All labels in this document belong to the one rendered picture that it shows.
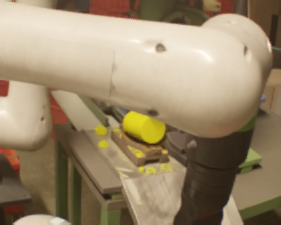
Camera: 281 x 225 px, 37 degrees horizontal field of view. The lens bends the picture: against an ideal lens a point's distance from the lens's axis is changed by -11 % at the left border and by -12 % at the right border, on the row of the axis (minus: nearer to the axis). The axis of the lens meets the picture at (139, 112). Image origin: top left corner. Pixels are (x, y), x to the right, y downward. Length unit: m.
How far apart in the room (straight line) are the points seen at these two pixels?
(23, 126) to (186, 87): 0.68
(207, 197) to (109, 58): 0.26
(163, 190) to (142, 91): 0.73
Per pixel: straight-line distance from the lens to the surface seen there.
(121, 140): 1.23
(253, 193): 1.23
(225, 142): 0.56
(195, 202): 0.62
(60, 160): 1.48
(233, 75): 0.39
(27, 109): 1.02
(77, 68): 0.44
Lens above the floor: 1.58
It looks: 23 degrees down
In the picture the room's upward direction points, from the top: 7 degrees clockwise
